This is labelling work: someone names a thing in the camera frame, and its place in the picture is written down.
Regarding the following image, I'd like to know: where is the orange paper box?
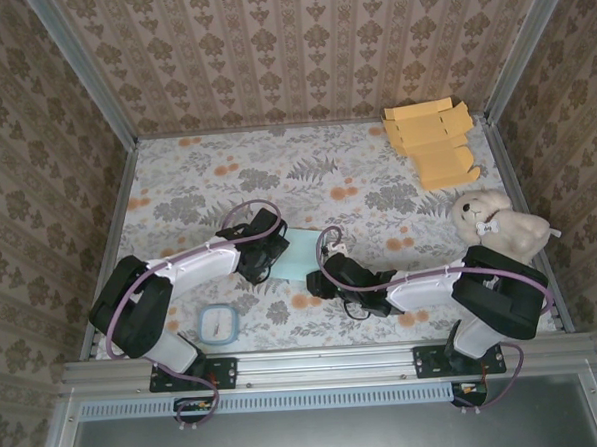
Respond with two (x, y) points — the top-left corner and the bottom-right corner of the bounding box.
(381, 96), (482, 194)

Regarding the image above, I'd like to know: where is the aluminium mounting rail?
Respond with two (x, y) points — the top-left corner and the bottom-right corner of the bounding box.
(59, 332), (597, 401)

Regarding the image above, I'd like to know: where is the cream plush dog toy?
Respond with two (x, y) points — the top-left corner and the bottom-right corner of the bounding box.
(449, 184), (565, 279)

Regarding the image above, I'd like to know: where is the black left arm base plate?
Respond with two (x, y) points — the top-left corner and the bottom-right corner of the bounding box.
(147, 355), (239, 394)

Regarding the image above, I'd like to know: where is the aluminium frame post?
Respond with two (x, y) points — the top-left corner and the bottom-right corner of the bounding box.
(25, 0), (140, 153)
(479, 0), (584, 125)

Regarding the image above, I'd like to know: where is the light blue paper box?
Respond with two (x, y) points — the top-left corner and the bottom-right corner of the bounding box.
(271, 225), (328, 285)

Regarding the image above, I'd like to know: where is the floral table mat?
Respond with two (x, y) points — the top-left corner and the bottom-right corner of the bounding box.
(76, 112), (571, 361)

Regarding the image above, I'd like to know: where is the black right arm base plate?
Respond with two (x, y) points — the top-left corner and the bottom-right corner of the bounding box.
(412, 341), (508, 381)

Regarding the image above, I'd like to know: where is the aluminium table side rail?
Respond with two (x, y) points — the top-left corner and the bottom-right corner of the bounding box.
(482, 111), (576, 337)
(71, 139), (151, 364)

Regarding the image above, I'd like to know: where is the clear container with blue rim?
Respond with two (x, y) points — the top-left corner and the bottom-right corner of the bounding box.
(197, 304), (241, 348)

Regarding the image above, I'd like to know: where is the black connector board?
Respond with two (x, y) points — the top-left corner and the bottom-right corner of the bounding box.
(172, 395), (215, 424)
(450, 379), (489, 408)

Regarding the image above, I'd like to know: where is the grey slotted cable duct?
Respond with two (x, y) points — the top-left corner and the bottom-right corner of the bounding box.
(80, 381), (454, 422)

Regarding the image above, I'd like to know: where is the grey metal panel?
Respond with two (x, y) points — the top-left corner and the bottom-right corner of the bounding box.
(66, 372), (597, 447)

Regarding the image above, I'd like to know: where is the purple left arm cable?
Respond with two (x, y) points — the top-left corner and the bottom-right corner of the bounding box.
(96, 198), (296, 438)

